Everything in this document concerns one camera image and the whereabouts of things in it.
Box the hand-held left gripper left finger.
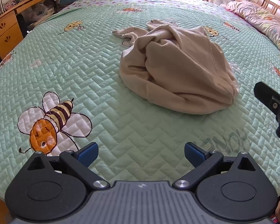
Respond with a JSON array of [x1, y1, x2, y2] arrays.
[[26, 142, 110, 190]]

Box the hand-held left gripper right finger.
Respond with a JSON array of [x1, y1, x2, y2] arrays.
[[173, 142, 257, 189]]

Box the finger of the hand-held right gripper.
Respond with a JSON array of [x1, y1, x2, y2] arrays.
[[254, 82, 280, 145]]

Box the beige smiley print pants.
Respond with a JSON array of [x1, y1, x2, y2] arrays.
[[112, 19, 239, 115]]

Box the pink floral duvet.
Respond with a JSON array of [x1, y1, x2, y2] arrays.
[[220, 0, 280, 60]]

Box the green bee print quilted bedspread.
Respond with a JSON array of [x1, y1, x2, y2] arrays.
[[0, 0, 280, 199]]

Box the wooden bed headboard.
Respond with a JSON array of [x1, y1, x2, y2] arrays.
[[257, 0, 280, 25]]

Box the white storage bin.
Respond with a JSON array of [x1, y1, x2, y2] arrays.
[[23, 3, 55, 28]]

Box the wooden desk with drawers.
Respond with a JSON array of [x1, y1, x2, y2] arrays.
[[0, 0, 87, 60]]

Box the framed child portrait photo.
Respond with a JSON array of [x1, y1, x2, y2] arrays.
[[5, 0, 17, 12]]

